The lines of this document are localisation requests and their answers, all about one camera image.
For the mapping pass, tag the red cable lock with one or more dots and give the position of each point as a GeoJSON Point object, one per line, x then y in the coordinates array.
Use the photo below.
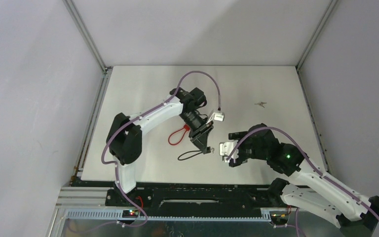
{"type": "Point", "coordinates": [176, 137]}

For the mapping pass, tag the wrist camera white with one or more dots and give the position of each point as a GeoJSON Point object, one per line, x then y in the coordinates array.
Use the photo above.
{"type": "Point", "coordinates": [226, 151]}
{"type": "Point", "coordinates": [216, 115]}

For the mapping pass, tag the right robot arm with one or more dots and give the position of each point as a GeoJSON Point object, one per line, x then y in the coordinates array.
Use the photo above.
{"type": "Point", "coordinates": [305, 185]}

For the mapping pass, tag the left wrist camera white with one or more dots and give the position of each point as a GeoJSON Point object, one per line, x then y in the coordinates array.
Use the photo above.
{"type": "Point", "coordinates": [216, 115]}

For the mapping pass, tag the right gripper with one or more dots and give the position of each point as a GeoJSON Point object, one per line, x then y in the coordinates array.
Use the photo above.
{"type": "Point", "coordinates": [241, 160]}

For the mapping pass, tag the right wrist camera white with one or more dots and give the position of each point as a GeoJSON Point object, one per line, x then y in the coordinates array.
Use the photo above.
{"type": "Point", "coordinates": [226, 151]}

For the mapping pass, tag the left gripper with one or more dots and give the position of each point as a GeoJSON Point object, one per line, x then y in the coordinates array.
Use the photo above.
{"type": "Point", "coordinates": [199, 137]}

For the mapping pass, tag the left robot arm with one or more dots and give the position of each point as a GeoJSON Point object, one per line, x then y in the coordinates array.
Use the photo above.
{"type": "Point", "coordinates": [125, 138]}

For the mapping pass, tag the black cable lock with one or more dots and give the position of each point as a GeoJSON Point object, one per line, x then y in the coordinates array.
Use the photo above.
{"type": "Point", "coordinates": [190, 154]}

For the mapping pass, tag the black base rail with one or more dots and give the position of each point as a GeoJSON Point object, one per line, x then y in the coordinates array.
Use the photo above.
{"type": "Point", "coordinates": [173, 200]}

